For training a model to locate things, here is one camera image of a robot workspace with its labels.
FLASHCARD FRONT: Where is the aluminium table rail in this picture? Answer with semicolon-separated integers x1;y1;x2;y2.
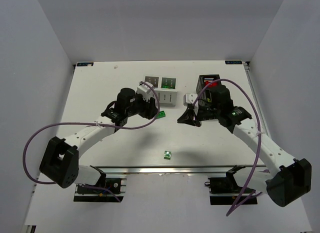
79;164;253;175

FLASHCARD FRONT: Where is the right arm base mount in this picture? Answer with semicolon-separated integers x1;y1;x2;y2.
204;165;251;206

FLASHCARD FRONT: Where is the dark logo sticker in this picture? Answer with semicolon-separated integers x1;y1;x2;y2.
224;60;243;65
76;62;94;67

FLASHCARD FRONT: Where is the black slotted two-bin container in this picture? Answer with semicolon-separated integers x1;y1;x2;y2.
195;74;223;104

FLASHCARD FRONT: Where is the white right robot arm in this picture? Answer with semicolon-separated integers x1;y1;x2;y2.
177;85;312;207

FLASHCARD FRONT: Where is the red and lime brick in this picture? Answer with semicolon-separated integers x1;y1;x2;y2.
204;81;221;89

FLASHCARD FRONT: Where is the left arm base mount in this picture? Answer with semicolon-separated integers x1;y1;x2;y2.
73;167;127;203

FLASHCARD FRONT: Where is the dark logo sticker right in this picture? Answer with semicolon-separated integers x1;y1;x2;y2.
224;60;243;65

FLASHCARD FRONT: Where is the dark logo sticker left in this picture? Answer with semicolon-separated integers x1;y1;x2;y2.
76;62;94;67

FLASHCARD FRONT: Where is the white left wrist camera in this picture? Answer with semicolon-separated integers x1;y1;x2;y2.
137;81;155;102

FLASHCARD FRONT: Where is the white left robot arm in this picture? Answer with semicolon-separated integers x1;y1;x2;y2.
39;82;160;189

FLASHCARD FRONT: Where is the green 2x3 brick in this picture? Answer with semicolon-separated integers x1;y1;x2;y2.
156;110;166;119

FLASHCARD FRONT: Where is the white slotted two-bin container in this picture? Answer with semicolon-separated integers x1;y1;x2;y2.
144;76;178;107

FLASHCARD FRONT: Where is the light green printed brick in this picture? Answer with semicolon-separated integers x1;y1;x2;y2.
163;150;172;160

